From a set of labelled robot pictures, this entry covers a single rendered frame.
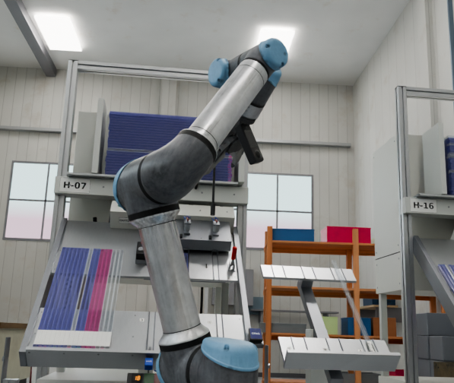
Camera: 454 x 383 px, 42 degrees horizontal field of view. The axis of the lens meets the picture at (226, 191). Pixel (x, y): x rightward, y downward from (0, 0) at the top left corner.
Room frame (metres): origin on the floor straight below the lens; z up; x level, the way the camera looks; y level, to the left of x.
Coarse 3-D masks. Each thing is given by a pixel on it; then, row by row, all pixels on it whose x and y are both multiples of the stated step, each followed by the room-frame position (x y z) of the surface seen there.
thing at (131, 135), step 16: (112, 112) 2.25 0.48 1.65; (128, 112) 2.26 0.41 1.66; (112, 128) 2.25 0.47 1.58; (128, 128) 2.26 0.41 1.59; (144, 128) 2.27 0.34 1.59; (160, 128) 2.27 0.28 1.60; (176, 128) 2.28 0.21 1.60; (112, 144) 2.25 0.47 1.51; (128, 144) 2.26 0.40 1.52; (144, 144) 2.27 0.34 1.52; (160, 144) 2.27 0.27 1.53; (112, 160) 2.25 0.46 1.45; (128, 160) 2.26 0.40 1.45; (224, 160) 2.30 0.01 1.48; (208, 176) 2.29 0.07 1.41; (224, 176) 2.30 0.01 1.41
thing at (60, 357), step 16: (32, 352) 1.78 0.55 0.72; (48, 352) 1.79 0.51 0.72; (64, 352) 1.79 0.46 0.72; (80, 352) 1.79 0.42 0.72; (96, 352) 1.80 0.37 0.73; (112, 352) 1.80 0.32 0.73; (128, 352) 1.81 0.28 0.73; (144, 352) 1.81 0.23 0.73; (96, 368) 1.84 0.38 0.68; (112, 368) 1.85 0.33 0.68; (128, 368) 1.85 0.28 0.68
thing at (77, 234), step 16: (80, 224) 2.28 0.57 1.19; (96, 224) 2.29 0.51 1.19; (64, 240) 2.20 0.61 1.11; (80, 240) 2.21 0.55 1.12; (96, 240) 2.22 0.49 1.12; (112, 240) 2.23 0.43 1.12; (128, 240) 2.24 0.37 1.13; (128, 256) 2.17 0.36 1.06; (192, 256) 2.21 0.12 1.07; (208, 256) 2.22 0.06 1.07; (224, 256) 2.23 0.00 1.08; (128, 272) 2.10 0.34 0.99; (144, 272) 2.11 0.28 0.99; (192, 272) 2.14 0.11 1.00; (208, 272) 2.15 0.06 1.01; (224, 272) 2.16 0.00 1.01
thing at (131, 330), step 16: (128, 320) 1.93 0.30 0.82; (144, 320) 1.94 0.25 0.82; (208, 320) 1.97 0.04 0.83; (224, 320) 1.98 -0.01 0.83; (240, 320) 1.98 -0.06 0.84; (32, 336) 1.84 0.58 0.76; (112, 336) 1.88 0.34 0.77; (128, 336) 1.88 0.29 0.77; (144, 336) 1.89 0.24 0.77; (160, 336) 1.90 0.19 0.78; (224, 336) 1.92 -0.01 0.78; (240, 336) 1.93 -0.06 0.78
